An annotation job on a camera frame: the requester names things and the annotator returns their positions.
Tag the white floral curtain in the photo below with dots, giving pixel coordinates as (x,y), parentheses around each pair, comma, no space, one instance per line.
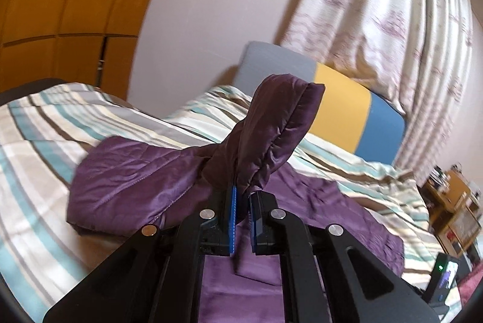
(377,6)

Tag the wooden desk with clutter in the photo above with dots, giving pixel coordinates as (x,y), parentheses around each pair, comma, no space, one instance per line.
(449,198)

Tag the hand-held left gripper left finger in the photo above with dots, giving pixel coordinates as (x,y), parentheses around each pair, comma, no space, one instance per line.
(234,221)

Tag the purple quilted jacket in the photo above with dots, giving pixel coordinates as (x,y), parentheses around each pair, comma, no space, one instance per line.
(132,176)

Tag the grey yellow blue headboard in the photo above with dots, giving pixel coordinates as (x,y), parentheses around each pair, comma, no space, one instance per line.
(339,108)

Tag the dark cloth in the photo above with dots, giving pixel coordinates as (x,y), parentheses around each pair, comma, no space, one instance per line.
(30,89)

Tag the striped bed blanket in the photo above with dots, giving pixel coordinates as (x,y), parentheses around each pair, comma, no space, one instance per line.
(37,157)

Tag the pink blanket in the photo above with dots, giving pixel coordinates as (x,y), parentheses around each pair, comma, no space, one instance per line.
(468,289)

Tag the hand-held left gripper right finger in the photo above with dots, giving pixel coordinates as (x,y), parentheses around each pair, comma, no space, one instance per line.
(256,225)

